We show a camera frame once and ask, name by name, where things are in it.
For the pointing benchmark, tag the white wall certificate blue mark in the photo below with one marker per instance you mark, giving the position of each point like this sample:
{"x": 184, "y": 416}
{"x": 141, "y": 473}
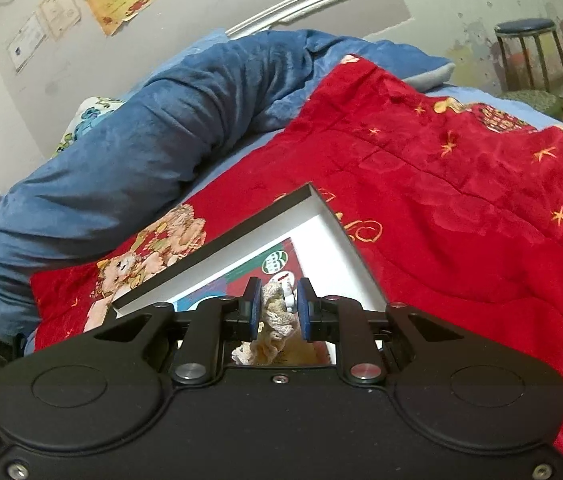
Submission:
{"x": 26, "y": 42}

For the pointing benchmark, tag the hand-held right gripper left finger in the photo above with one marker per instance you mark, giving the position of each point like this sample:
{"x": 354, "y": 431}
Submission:
{"x": 255, "y": 310}

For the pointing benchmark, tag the red printed blanket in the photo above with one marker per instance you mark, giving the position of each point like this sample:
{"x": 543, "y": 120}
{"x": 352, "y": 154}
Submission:
{"x": 436, "y": 210}

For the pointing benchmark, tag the low woven stool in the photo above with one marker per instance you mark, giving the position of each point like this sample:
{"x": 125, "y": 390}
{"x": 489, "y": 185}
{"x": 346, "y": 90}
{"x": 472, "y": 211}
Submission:
{"x": 531, "y": 100}

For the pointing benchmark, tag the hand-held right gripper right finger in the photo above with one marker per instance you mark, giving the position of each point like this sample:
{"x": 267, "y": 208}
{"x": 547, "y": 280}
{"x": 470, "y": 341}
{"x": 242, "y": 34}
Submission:
{"x": 305, "y": 310}

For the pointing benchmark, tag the cream crochet scrunchie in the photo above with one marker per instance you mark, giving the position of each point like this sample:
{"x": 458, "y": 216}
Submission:
{"x": 276, "y": 320}

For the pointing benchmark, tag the blue plush blanket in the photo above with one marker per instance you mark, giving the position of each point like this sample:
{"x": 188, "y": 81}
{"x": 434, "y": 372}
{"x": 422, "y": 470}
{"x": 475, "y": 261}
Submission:
{"x": 126, "y": 160}

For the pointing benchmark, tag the printed paper sheet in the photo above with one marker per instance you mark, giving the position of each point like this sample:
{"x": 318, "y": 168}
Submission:
{"x": 241, "y": 287}

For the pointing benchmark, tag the black shallow cardboard box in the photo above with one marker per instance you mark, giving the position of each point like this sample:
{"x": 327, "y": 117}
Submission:
{"x": 281, "y": 230}

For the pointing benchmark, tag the floral pillow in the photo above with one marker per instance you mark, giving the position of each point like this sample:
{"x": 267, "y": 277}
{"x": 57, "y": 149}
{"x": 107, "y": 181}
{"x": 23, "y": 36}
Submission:
{"x": 89, "y": 120}

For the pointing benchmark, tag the metal stool with blue seat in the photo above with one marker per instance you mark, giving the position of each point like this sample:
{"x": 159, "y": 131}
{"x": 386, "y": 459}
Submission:
{"x": 524, "y": 26}

